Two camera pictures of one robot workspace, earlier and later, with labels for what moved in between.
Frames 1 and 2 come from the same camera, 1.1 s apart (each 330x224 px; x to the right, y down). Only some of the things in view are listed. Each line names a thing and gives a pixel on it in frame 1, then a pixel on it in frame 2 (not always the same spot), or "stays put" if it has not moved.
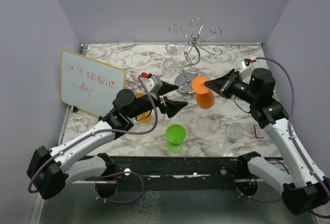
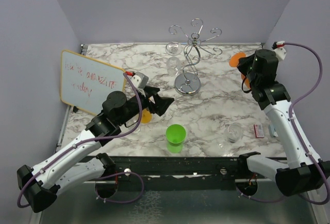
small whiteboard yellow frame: x=88 y=84 stays put
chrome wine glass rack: x=183 y=83 stays put
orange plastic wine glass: x=204 y=96 → x=233 y=61
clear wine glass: x=233 y=134 stays put
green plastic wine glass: x=175 y=134 stays put
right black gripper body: x=239 y=88 → x=245 y=67
